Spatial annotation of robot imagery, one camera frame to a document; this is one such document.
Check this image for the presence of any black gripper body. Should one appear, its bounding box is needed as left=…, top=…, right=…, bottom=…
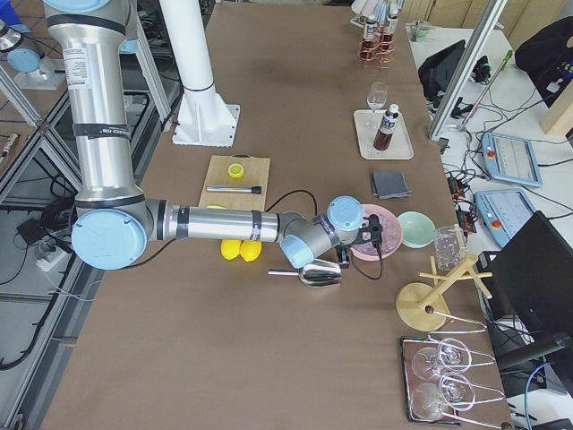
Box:
left=336, top=214, right=383, bottom=258

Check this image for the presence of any tea bottle white cap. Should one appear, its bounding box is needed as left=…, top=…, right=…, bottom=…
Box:
left=373, top=104, right=399, bottom=151

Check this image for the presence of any copper wire bottle basket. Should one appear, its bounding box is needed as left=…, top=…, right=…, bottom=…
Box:
left=358, top=21, right=395, bottom=70

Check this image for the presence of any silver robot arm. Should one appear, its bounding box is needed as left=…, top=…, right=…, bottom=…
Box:
left=1, top=21, right=65, bottom=90
left=44, top=1, right=382, bottom=270

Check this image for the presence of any pink bowl of ice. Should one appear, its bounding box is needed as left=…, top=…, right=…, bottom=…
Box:
left=351, top=203, right=403, bottom=262

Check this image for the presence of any steel ice scoop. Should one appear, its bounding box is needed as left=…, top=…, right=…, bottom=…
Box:
left=267, top=259, right=342, bottom=288

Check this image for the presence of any green ceramic bowl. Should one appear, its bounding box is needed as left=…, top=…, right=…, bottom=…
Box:
left=398, top=211, right=436, bottom=249

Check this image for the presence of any grey folded cloth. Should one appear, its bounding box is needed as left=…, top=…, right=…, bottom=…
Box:
left=371, top=171, right=411, bottom=199

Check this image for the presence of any glass mug on stand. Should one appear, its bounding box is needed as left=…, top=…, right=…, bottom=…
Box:
left=433, top=225, right=466, bottom=271

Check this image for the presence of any cream rabbit tray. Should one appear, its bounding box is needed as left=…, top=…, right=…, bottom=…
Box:
left=353, top=109, right=414, bottom=160

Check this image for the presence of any wooden cup tree stand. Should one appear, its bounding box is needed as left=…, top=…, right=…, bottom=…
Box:
left=396, top=251, right=492, bottom=332

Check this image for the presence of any yellow lemon far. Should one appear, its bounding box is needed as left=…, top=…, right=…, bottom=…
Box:
left=240, top=241, right=262, bottom=262

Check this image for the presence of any yellow lemon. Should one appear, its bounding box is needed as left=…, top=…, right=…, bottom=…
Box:
left=219, top=239, right=243, bottom=261
left=240, top=241, right=262, bottom=262

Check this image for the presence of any steel muddler black tip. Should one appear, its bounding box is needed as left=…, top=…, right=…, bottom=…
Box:
left=204, top=185, right=262, bottom=195

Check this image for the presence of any yellow lemon near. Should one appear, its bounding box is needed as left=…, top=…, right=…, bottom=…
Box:
left=219, top=239, right=243, bottom=261

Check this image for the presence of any bamboo cutting board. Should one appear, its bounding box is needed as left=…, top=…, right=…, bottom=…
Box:
left=198, top=155, right=270, bottom=211

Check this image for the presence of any blue teach pendant lower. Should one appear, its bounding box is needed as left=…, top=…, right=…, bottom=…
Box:
left=474, top=188, right=536, bottom=247

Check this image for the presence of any blue teach pendant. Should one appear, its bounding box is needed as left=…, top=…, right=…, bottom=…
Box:
left=482, top=132, right=543, bottom=187
left=474, top=188, right=536, bottom=247

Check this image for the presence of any clear wine glass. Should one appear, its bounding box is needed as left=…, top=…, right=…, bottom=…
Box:
left=364, top=82, right=388, bottom=129

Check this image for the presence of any half lemon slice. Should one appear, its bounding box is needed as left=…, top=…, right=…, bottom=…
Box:
left=227, top=163, right=244, bottom=179

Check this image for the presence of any upside-down wine glass upper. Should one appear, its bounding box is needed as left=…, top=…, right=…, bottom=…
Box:
left=411, top=338, right=495, bottom=381

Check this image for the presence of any upside-down wine glass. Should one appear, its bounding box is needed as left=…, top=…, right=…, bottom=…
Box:
left=409, top=371, right=506, bottom=425
left=411, top=338, right=495, bottom=381

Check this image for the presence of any blue teach pendant upper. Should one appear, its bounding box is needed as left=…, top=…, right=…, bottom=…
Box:
left=482, top=132, right=543, bottom=187

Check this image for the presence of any black tray with glasses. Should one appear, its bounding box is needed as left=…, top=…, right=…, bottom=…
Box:
left=400, top=337, right=511, bottom=429

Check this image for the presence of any black laptop monitor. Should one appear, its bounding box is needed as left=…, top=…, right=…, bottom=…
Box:
left=477, top=211, right=572, bottom=380

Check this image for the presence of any upside-down wine glass lower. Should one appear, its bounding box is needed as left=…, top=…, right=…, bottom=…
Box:
left=409, top=371, right=506, bottom=425

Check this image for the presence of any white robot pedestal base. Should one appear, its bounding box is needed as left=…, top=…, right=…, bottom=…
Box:
left=160, top=0, right=240, bottom=148

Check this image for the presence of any aluminium frame post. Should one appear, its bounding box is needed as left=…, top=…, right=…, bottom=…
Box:
left=428, top=0, right=507, bottom=142

